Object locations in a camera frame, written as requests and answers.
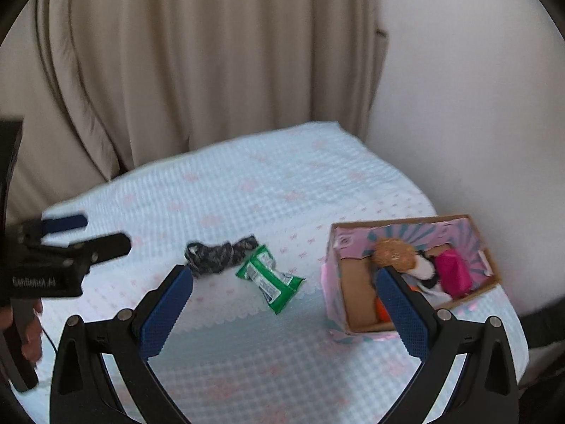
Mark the person's left hand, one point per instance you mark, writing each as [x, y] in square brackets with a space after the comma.
[33, 340]

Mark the round brown cookie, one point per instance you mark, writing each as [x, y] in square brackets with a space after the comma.
[393, 254]

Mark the pink pouch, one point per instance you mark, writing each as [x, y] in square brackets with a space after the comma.
[452, 274]

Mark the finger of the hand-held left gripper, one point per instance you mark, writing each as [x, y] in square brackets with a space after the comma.
[64, 223]
[108, 247]

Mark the pink patterned cardboard box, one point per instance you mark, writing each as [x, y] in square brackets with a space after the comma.
[353, 282]

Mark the light grey plush toy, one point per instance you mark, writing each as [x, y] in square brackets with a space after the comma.
[430, 296]

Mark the green tissue packet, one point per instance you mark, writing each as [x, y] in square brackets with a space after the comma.
[265, 278]

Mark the beige pleated curtain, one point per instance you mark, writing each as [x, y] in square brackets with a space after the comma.
[220, 53]

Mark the dark striped cloth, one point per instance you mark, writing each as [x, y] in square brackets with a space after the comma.
[207, 258]

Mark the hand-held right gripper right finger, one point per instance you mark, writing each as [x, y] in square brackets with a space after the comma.
[404, 313]

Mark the orange plush toy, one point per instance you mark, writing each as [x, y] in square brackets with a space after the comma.
[382, 311]

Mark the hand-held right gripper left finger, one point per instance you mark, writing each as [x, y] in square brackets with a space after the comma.
[167, 309]

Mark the black white plush toy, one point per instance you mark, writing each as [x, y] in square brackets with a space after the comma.
[426, 269]

